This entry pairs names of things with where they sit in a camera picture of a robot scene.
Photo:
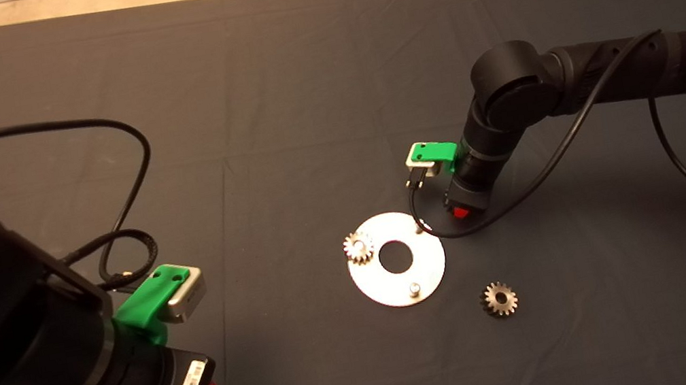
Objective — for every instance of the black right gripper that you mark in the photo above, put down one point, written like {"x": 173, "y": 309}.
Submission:
{"x": 476, "y": 185}

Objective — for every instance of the small steel spur gear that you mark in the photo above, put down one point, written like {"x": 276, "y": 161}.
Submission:
{"x": 491, "y": 303}
{"x": 363, "y": 257}

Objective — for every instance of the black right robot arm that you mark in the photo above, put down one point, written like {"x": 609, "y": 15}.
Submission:
{"x": 518, "y": 82}

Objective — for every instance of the round metal carrier plate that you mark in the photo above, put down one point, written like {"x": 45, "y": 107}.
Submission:
{"x": 427, "y": 268}

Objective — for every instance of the dark grey table cloth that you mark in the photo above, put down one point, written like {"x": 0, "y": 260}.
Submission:
{"x": 294, "y": 55}

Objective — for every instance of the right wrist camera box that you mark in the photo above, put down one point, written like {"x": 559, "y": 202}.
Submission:
{"x": 424, "y": 171}

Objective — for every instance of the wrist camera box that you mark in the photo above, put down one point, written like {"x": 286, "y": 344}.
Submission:
{"x": 424, "y": 171}
{"x": 188, "y": 303}

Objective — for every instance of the right green camera mount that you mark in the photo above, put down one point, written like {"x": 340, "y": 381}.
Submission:
{"x": 436, "y": 151}

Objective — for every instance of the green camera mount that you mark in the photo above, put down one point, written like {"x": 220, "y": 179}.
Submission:
{"x": 436, "y": 151}
{"x": 147, "y": 303}

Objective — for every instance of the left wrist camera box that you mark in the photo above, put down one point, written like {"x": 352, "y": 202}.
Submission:
{"x": 188, "y": 303}

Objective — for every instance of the left green camera mount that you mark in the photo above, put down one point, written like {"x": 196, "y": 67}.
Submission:
{"x": 147, "y": 303}

